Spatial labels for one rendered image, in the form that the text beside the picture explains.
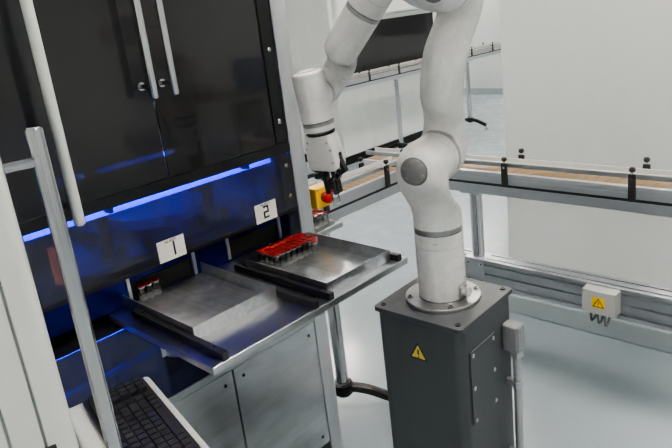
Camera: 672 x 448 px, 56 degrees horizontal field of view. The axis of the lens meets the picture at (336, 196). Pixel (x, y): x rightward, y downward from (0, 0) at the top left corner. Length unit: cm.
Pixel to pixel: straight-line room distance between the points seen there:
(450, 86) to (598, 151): 159
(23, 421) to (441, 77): 102
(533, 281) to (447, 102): 126
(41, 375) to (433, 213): 89
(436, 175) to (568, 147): 163
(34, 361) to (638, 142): 241
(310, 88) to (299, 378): 106
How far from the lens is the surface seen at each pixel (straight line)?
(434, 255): 153
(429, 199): 146
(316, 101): 160
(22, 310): 102
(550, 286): 254
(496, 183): 247
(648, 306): 242
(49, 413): 109
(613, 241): 304
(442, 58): 142
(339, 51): 153
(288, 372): 218
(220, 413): 205
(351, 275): 171
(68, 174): 154
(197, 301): 176
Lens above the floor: 159
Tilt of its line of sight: 16 degrees down
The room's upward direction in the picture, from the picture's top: 7 degrees counter-clockwise
